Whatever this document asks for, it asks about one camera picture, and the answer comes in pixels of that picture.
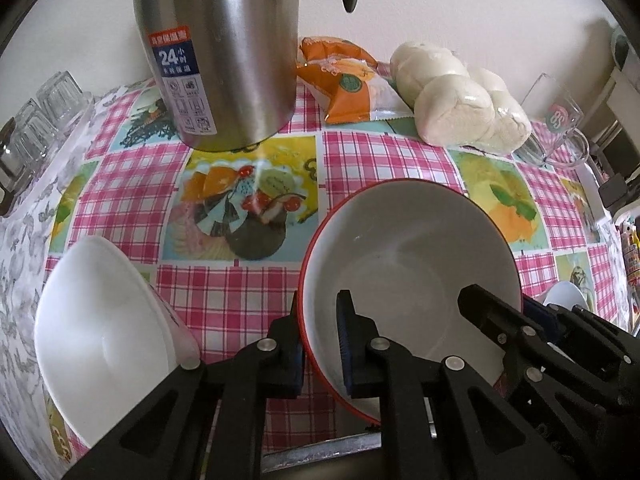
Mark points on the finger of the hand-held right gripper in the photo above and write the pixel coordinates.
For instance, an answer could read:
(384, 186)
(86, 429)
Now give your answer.
(540, 316)
(492, 315)

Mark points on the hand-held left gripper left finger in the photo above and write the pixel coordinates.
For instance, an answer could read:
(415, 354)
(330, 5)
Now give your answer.
(298, 360)

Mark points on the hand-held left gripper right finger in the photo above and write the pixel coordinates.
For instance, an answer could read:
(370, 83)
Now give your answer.
(345, 345)

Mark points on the small floral white bowl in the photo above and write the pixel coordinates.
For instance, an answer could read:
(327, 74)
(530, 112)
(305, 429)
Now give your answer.
(567, 294)

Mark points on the strawberry print bowl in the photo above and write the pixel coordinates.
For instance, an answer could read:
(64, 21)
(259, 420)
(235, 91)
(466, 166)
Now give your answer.
(400, 260)

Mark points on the stainless steel plate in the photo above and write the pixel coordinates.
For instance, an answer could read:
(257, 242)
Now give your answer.
(320, 452)

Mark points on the pink plaid tablecloth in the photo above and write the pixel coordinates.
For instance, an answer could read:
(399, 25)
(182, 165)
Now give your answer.
(225, 285)

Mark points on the yellow snack packets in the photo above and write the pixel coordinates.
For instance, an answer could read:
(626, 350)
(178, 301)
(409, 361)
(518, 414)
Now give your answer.
(631, 250)

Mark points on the black power adapter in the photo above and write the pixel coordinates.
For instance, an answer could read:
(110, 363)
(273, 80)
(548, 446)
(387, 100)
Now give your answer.
(611, 192)

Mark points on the clear glass mug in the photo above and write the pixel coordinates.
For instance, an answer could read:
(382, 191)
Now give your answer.
(555, 120)

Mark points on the plain white bowl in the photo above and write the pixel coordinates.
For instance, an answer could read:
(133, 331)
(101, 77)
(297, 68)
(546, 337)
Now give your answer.
(100, 340)

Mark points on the bag of steamed buns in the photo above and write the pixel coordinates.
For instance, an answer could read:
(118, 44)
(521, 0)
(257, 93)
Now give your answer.
(450, 105)

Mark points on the white plastic chair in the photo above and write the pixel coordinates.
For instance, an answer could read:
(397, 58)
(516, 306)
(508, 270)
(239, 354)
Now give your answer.
(617, 110)

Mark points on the orange snack packet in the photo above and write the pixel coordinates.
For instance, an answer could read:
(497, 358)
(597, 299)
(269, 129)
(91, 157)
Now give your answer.
(350, 85)

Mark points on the grey floral cloth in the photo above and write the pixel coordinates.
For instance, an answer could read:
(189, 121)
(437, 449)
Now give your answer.
(20, 285)

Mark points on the stainless steel thermos jug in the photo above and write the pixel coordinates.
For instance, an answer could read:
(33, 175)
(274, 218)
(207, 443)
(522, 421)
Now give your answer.
(220, 60)

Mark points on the clear drinking glass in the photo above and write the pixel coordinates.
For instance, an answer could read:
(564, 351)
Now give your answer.
(62, 97)
(30, 135)

